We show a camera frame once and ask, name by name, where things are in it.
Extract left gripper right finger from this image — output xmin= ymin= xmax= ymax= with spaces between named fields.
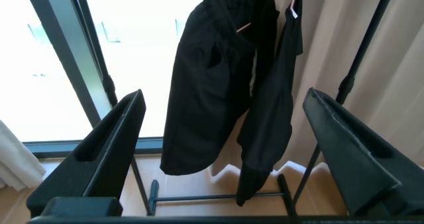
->
xmin=302 ymin=87 xmax=424 ymax=217

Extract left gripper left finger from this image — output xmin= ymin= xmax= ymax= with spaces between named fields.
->
xmin=26 ymin=88 xmax=147 ymax=219

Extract black garment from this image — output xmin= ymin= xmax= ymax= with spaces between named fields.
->
xmin=235 ymin=0 xmax=304 ymax=207

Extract black shorts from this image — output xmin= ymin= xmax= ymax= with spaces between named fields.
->
xmin=159 ymin=0 xmax=281 ymax=177

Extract black clothes rack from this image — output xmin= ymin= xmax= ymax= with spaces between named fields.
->
xmin=70 ymin=0 xmax=398 ymax=217

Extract beige curtain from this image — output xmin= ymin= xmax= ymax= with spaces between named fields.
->
xmin=204 ymin=0 xmax=424 ymax=178
xmin=0 ymin=119 xmax=47 ymax=192

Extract window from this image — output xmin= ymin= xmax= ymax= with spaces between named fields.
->
xmin=0 ymin=0 xmax=207 ymax=159

